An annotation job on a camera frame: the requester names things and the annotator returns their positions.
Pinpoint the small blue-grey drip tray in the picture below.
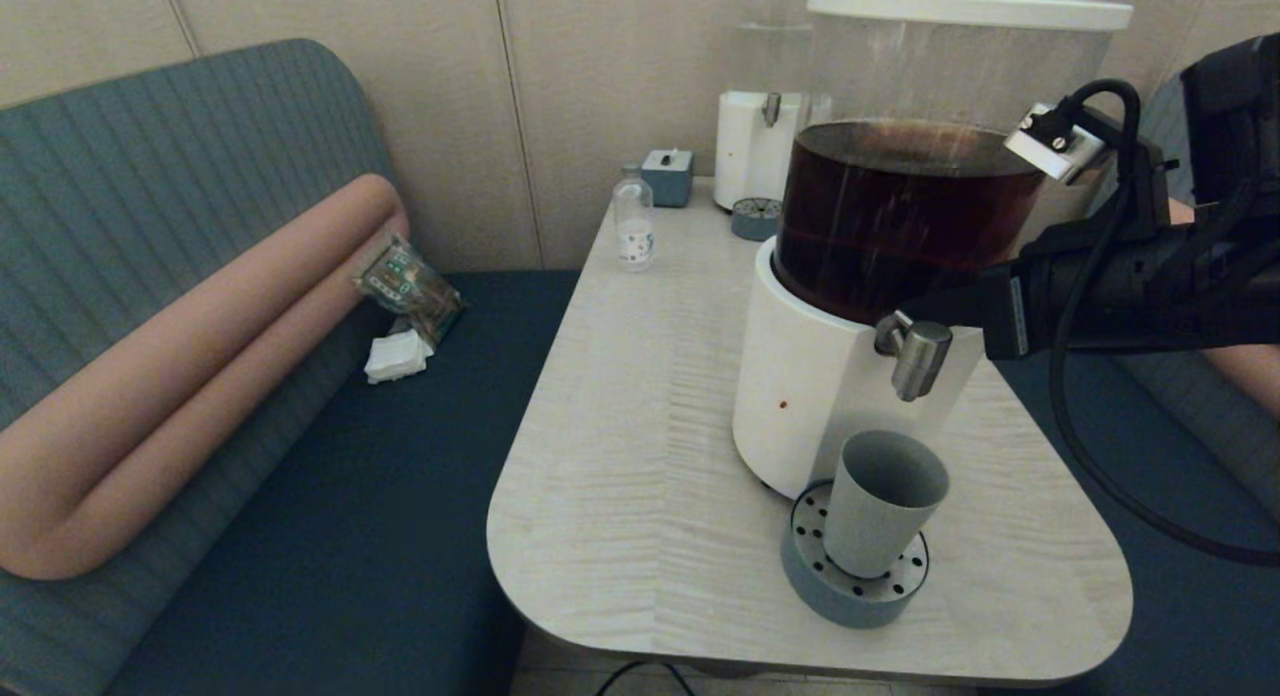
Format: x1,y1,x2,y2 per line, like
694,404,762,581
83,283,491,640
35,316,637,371
730,197,780,242

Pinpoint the large dispenser with dark tea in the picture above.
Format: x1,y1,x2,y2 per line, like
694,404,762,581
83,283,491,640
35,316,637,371
732,16,1116,499

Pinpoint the grey tissue box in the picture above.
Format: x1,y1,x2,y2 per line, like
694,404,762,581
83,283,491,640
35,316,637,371
640,148,695,208

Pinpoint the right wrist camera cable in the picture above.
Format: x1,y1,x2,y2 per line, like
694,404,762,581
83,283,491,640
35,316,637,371
1047,79,1280,567

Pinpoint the large blue-grey perforated drip tray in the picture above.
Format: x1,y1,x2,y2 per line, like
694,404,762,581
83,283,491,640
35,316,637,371
781,479,930,630

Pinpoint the short pink bolster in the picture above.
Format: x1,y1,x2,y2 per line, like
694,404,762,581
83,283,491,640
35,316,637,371
1170,198,1280,422

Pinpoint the small clear water dispenser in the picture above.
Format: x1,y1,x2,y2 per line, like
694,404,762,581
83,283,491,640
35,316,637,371
714,0,833,213

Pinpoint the white napkin stack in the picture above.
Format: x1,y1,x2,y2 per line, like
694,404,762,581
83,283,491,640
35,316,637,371
363,328,435,385

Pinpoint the large white dispenser lid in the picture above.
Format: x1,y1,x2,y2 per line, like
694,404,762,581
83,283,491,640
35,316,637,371
807,0,1134,32

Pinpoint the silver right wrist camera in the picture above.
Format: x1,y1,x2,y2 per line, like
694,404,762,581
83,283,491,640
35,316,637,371
1005,103,1109,184

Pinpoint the grey plastic cup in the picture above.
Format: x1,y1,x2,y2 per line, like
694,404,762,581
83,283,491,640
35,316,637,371
823,430,950,580

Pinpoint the blue bench with snack packet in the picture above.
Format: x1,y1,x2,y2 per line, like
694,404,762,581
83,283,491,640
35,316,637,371
0,38,581,696

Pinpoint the green snack packet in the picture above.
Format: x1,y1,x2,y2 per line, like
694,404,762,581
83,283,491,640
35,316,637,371
352,234,466,349

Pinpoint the black floor cable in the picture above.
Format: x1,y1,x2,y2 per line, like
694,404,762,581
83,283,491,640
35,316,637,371
597,659,694,696

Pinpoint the empty blue bench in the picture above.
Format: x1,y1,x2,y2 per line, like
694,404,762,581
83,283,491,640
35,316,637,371
1000,66,1280,696

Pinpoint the small clear bottle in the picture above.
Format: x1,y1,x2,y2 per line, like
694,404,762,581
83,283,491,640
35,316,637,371
612,166,655,272

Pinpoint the long folded pink bolster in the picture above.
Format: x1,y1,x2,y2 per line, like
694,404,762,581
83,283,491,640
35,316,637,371
0,174,411,582

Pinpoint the large metal dispenser tap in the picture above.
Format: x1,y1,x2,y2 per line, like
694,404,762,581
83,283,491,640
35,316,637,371
874,311,954,403

